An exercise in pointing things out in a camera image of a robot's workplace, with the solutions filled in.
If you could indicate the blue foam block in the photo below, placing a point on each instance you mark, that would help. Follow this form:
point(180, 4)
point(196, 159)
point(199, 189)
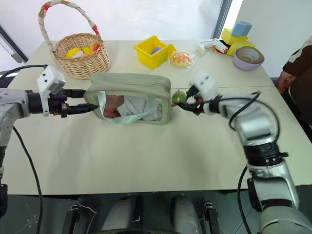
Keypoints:
point(241, 28)

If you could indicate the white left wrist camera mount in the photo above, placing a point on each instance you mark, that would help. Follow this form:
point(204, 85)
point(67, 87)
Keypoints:
point(50, 79)

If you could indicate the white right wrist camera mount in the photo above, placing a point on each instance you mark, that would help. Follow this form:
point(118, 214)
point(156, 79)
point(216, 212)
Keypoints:
point(206, 84)

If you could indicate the dark grey door frame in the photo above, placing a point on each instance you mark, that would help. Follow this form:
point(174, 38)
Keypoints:
point(221, 17)

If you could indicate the person in brown jacket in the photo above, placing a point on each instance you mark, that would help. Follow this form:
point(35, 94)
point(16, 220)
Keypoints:
point(302, 73)

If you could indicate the grey rounded robot leg cover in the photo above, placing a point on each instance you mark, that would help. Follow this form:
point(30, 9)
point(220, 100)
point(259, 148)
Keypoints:
point(185, 214)
point(119, 214)

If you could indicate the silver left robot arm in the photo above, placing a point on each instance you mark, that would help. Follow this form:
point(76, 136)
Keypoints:
point(12, 100)

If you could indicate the black leg frame bracket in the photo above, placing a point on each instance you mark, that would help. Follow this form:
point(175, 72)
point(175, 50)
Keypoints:
point(72, 219)
point(211, 217)

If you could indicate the purple toy in bin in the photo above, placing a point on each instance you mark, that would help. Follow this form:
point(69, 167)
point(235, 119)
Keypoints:
point(156, 50)

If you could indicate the white cloth inside pouch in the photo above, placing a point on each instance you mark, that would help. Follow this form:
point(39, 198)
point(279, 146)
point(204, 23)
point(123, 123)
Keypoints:
point(141, 107)

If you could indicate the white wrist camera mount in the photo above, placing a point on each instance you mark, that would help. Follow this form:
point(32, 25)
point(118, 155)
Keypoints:
point(206, 84)
point(50, 79)

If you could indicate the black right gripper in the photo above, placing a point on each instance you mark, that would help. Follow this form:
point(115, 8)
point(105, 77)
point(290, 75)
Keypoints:
point(201, 108)

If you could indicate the green zip pouch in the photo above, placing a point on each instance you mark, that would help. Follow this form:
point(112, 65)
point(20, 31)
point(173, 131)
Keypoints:
point(136, 84)

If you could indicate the wrapped bread bun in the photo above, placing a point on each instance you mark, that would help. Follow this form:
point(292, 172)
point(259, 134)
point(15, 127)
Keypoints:
point(181, 59)

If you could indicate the dark grey window frame bar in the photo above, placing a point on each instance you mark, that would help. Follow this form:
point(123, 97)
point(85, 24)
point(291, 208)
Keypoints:
point(12, 47)

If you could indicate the white glue gun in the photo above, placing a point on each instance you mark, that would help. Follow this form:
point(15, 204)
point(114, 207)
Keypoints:
point(209, 44)

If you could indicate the purple tape roll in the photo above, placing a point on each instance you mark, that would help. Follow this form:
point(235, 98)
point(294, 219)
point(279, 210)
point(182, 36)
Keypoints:
point(243, 64)

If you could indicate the bystander bare hand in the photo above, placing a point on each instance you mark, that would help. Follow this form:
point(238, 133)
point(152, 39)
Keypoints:
point(285, 80)

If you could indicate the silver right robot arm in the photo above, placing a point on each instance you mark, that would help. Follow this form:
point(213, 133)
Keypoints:
point(253, 126)

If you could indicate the yellow orange plush toy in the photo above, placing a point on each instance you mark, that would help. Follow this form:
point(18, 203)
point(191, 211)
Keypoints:
point(91, 48)

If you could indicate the yellow plastic bin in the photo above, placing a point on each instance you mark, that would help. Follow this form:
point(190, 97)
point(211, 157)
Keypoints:
point(152, 58)

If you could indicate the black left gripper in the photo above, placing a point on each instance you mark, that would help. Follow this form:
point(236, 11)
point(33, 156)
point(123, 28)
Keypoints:
point(57, 103)

